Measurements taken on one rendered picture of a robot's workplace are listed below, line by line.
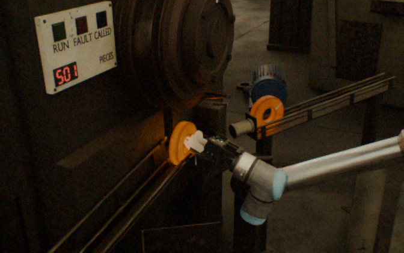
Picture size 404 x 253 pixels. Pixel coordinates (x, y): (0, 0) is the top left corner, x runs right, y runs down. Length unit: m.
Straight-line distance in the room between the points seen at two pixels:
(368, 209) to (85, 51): 1.43
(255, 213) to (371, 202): 0.74
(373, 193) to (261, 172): 0.78
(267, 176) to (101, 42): 0.65
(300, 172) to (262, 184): 0.18
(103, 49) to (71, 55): 0.13
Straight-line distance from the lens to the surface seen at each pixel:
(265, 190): 1.43
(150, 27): 1.18
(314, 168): 1.53
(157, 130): 1.47
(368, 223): 2.17
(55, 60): 1.10
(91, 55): 1.20
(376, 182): 2.05
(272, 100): 1.84
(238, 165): 1.42
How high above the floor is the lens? 1.42
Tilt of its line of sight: 24 degrees down
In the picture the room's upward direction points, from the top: 1 degrees counter-clockwise
